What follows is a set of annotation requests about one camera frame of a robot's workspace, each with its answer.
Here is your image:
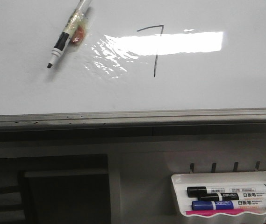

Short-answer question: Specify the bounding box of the taped black whiteboard marker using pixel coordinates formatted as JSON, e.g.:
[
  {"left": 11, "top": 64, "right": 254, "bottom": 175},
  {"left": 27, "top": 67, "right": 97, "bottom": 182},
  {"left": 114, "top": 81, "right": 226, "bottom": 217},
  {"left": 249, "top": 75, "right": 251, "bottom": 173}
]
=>
[{"left": 47, "top": 0, "right": 92, "bottom": 69}]

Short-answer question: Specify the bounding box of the blue capped whiteboard marker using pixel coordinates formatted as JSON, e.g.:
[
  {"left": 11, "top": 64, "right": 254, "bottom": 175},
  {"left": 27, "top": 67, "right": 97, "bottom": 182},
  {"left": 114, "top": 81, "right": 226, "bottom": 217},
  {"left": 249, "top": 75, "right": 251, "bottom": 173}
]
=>
[{"left": 192, "top": 199, "right": 266, "bottom": 210}]

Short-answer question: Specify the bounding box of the white plastic marker tray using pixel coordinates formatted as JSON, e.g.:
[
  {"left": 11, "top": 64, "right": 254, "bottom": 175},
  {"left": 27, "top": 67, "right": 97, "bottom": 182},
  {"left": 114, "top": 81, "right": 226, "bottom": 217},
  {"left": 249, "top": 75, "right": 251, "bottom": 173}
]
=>
[{"left": 171, "top": 171, "right": 266, "bottom": 224}]

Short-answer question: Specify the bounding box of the pink eraser strip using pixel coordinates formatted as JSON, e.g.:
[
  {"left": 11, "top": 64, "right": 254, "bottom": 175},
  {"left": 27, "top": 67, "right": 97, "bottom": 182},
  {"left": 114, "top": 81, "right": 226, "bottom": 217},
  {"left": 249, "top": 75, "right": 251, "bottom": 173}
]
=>
[{"left": 184, "top": 209, "right": 244, "bottom": 217}]

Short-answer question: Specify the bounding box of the black capped marker top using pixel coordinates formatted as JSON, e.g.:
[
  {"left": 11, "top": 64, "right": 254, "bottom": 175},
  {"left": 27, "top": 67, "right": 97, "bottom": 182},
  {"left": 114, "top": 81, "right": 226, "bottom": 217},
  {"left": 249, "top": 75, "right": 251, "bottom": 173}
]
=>
[{"left": 187, "top": 183, "right": 266, "bottom": 197}]

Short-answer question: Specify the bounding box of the black capped marker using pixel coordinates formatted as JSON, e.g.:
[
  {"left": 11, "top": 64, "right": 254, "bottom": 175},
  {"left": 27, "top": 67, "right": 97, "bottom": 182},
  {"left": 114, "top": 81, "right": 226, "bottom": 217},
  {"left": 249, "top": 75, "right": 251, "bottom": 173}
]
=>
[
  {"left": 198, "top": 192, "right": 266, "bottom": 201},
  {"left": 187, "top": 183, "right": 266, "bottom": 197}
]

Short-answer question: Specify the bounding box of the black capped marker middle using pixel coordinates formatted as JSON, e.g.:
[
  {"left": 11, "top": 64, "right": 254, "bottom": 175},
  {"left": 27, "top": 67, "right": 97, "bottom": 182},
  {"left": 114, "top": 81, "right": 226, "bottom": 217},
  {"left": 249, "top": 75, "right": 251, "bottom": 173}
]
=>
[{"left": 198, "top": 192, "right": 266, "bottom": 201}]

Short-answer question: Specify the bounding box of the white whiteboard with grey frame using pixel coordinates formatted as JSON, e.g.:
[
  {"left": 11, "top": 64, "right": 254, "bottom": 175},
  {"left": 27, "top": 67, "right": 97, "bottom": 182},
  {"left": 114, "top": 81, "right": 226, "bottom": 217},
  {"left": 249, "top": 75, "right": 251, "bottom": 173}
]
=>
[{"left": 0, "top": 0, "right": 266, "bottom": 131}]

